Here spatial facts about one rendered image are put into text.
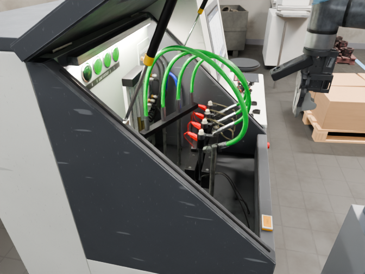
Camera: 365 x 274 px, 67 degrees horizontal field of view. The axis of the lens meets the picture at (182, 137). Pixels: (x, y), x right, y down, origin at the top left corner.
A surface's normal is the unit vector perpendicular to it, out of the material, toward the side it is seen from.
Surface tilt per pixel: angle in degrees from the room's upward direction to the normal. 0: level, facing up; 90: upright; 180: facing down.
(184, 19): 90
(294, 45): 90
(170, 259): 90
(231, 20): 90
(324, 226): 0
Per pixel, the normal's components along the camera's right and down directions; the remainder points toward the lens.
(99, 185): -0.22, 0.52
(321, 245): 0.00, -0.84
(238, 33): 0.00, 0.54
